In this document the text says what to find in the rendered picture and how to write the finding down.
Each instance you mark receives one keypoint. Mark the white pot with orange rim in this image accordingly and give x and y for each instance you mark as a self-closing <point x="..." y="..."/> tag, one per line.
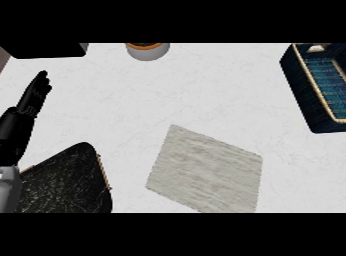
<point x="147" y="50"/>

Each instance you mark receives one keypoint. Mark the black appliance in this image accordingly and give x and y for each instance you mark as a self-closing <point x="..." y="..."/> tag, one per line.
<point x="43" y="50"/>

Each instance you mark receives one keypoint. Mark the dark blue wicker basket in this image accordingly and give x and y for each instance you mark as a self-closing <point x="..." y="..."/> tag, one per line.
<point x="328" y="90"/>

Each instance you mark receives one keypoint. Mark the black marbled cutting board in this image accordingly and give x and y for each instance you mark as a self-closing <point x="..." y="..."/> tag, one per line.
<point x="67" y="183"/>

